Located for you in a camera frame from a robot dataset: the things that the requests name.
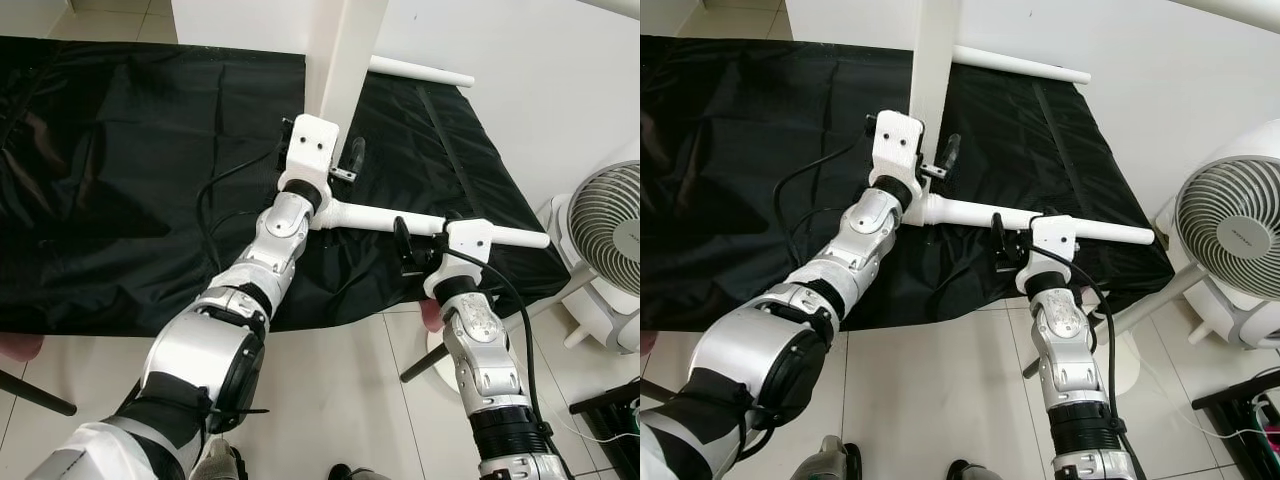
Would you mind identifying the black table cloth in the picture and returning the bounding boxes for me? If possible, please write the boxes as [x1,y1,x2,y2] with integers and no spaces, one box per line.
[640,35,1176,331]
[0,35,571,336]

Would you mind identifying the black plastic floor crate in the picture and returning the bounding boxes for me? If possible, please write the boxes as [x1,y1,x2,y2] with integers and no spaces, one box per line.
[570,378,641,451]
[1192,370,1280,461]

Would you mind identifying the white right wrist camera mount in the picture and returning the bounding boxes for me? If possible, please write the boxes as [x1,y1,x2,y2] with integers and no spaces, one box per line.
[423,218,494,299]
[1015,213,1079,294]

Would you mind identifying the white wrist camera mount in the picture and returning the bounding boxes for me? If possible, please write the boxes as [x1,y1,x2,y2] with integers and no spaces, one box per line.
[423,218,494,299]
[278,115,341,206]
[1015,213,1079,294]
[868,110,926,201]

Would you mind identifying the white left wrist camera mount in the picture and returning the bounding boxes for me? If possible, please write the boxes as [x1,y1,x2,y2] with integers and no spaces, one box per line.
[868,110,926,201]
[278,115,341,206]

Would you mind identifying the white floor cable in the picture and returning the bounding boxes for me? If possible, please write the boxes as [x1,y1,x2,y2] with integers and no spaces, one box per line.
[545,415,641,441]
[1140,370,1280,441]

